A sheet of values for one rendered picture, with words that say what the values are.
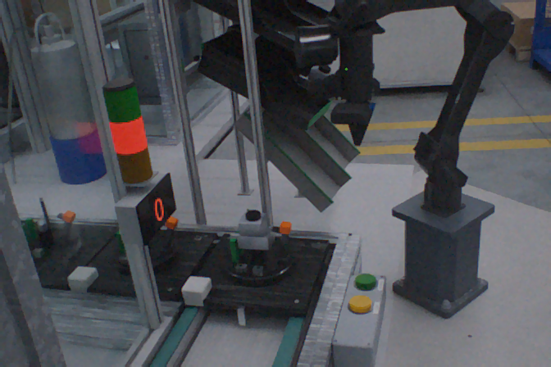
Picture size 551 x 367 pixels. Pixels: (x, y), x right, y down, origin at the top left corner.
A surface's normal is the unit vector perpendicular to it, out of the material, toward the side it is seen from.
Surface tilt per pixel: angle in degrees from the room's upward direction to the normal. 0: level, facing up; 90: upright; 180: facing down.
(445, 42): 90
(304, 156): 45
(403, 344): 0
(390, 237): 0
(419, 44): 90
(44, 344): 90
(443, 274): 90
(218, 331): 0
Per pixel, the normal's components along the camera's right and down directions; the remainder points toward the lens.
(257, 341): -0.09, -0.90
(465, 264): 0.63, 0.29
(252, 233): -0.26, 0.44
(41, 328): 0.96, 0.04
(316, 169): 0.58, -0.55
